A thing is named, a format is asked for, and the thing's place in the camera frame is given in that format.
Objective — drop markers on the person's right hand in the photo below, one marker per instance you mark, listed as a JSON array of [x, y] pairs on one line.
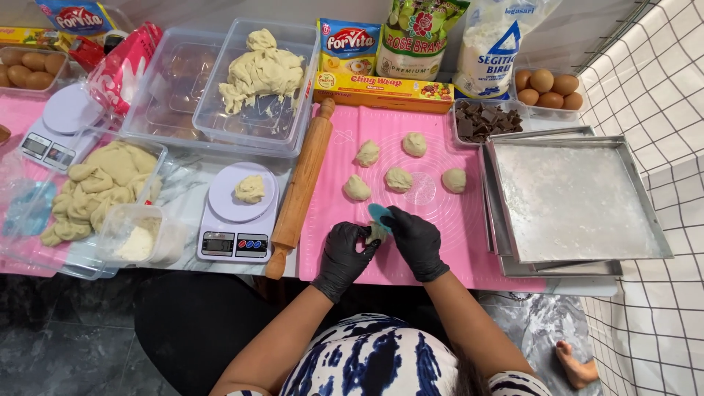
[[421, 247]]

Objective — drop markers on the person's left hand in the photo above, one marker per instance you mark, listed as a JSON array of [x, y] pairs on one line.
[[338, 258]]

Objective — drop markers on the person's right fingers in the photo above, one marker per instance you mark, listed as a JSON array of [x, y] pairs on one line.
[[400, 223]]

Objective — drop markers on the blue plastic dough scraper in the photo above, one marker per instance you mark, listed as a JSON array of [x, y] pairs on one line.
[[30, 212], [379, 213]]

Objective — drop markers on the small dough piece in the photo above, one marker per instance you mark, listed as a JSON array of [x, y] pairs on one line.
[[377, 232]]

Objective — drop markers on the round dough ball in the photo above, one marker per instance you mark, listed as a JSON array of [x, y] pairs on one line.
[[367, 153], [414, 144], [398, 180], [454, 180], [357, 188]]

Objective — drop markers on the pink silicone baking mat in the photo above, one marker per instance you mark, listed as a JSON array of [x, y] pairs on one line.
[[16, 115], [440, 242]]

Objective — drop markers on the clear chocolate container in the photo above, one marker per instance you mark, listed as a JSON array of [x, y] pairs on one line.
[[456, 137]]

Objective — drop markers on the wooden rolling pin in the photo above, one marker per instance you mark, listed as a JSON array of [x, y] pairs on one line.
[[301, 187]]

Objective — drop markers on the heap of chocolate pieces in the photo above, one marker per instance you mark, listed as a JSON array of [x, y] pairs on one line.
[[487, 121]]

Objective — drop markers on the yellow wrap box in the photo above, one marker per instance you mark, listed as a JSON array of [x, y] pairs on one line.
[[379, 91], [30, 37]]

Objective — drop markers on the blue white patterned shirt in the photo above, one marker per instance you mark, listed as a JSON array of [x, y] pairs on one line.
[[374, 357]]

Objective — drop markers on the clear plastic dough container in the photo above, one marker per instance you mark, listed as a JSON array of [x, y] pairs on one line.
[[286, 121]]

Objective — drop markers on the dough lump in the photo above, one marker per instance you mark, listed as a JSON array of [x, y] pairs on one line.
[[250, 189]]

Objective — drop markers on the white digital kitchen scale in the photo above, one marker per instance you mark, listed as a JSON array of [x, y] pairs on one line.
[[236, 231], [60, 126]]

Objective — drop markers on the square metal baking tray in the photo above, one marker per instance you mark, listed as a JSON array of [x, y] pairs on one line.
[[561, 268]]

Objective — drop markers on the floured square metal tray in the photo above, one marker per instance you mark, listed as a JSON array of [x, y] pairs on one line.
[[572, 198]]

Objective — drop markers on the green flour bag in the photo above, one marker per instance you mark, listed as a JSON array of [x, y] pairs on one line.
[[415, 41]]

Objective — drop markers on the yellow blue margarine packet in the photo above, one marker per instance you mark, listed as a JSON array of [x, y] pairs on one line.
[[77, 16], [349, 47]]

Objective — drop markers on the clear egg container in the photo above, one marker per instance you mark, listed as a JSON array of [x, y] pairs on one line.
[[550, 113], [63, 77]]

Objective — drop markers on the white blue flour bag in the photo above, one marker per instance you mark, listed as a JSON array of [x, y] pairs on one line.
[[492, 49]]

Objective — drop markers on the group of brown eggs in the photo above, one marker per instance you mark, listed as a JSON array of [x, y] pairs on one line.
[[547, 91], [30, 69]]

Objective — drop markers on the big dough mass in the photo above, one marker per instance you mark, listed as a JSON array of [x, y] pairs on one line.
[[261, 74]]

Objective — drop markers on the black trousers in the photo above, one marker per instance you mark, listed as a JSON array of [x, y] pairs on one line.
[[198, 324]]

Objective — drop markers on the small clear flour container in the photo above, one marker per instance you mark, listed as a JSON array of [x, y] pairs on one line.
[[165, 236]]

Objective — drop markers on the white flour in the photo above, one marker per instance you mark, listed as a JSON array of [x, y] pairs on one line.
[[136, 245]]

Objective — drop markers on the large clear plastic container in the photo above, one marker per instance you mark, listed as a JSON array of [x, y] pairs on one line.
[[165, 93]]

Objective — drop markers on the twisted dough heap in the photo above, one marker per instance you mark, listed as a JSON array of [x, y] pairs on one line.
[[104, 181]]

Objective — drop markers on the pink plastic bag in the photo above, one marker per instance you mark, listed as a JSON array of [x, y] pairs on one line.
[[118, 71]]

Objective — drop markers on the red plastic item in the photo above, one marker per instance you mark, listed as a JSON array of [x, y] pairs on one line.
[[85, 52]]

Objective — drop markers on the clear shallow plastic container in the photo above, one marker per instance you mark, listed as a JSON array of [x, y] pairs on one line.
[[33, 220]]

